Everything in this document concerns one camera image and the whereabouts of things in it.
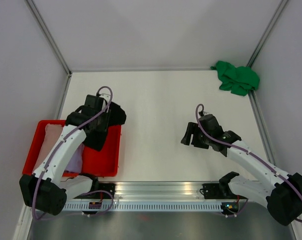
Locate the slotted grey cable duct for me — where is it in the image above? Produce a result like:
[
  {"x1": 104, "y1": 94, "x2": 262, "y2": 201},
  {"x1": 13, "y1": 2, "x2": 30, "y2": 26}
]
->
[{"x1": 63, "y1": 201, "x2": 222, "y2": 212}]

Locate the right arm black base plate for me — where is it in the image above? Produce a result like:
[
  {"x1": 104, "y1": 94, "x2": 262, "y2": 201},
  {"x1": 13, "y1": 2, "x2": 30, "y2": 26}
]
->
[{"x1": 197, "y1": 182, "x2": 246, "y2": 200}]

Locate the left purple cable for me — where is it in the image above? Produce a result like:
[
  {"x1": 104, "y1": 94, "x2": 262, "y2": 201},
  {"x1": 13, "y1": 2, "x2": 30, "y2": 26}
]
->
[{"x1": 31, "y1": 86, "x2": 114, "y2": 221}]

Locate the right aluminium corner post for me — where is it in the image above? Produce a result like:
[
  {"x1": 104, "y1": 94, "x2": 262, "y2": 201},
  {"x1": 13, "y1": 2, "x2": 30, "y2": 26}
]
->
[{"x1": 246, "y1": 0, "x2": 291, "y2": 68}]

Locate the left aluminium corner post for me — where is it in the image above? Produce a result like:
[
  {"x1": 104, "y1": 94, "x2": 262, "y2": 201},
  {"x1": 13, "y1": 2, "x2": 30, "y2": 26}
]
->
[{"x1": 24, "y1": 0, "x2": 72, "y2": 77}]

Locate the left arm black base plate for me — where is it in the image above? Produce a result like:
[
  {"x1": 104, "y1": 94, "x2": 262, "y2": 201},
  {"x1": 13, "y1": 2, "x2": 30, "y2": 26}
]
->
[{"x1": 90, "y1": 183, "x2": 115, "y2": 199}]

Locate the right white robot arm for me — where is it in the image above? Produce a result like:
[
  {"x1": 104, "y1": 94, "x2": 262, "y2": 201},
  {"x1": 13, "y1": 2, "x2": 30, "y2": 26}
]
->
[{"x1": 181, "y1": 111, "x2": 302, "y2": 226}]

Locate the red plastic bin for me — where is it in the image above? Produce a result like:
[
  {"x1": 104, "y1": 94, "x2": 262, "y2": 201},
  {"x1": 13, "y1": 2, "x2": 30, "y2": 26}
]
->
[{"x1": 22, "y1": 119, "x2": 121, "y2": 177}]

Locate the aluminium front rail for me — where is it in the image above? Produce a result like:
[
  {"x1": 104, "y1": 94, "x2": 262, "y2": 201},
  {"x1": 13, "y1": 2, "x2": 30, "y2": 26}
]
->
[{"x1": 67, "y1": 178, "x2": 270, "y2": 202}]

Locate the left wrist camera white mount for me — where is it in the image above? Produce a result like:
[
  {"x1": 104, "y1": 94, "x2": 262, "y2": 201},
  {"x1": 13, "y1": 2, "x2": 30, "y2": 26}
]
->
[{"x1": 100, "y1": 93, "x2": 111, "y2": 103}]

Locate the black t shirt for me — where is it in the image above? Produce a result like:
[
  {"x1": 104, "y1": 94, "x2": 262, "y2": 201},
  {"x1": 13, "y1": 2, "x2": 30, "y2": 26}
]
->
[{"x1": 83, "y1": 102, "x2": 126, "y2": 151}]

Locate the green crumpled t shirt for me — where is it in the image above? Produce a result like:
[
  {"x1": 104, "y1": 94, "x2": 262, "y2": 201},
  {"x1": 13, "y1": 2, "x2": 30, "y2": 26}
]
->
[{"x1": 210, "y1": 60, "x2": 260, "y2": 97}]

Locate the lavender rolled t shirt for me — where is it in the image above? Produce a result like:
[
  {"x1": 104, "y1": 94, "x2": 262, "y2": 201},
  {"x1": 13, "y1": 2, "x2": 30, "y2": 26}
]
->
[{"x1": 64, "y1": 144, "x2": 84, "y2": 174}]

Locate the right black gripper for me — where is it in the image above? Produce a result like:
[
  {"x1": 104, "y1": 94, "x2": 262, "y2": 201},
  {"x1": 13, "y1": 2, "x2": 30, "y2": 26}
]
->
[{"x1": 180, "y1": 121, "x2": 212, "y2": 149}]

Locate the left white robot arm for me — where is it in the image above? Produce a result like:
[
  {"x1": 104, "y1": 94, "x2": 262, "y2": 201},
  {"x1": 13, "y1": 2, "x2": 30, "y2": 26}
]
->
[{"x1": 19, "y1": 94, "x2": 112, "y2": 221}]

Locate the aluminium corner post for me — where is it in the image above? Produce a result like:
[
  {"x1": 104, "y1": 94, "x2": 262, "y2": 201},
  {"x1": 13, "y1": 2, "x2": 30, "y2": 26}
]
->
[
  {"x1": 246, "y1": 0, "x2": 291, "y2": 68},
  {"x1": 24, "y1": 0, "x2": 72, "y2": 77}
]

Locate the pink rolled t shirt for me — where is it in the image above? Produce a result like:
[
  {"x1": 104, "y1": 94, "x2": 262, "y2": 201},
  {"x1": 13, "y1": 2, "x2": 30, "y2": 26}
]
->
[{"x1": 33, "y1": 124, "x2": 63, "y2": 171}]

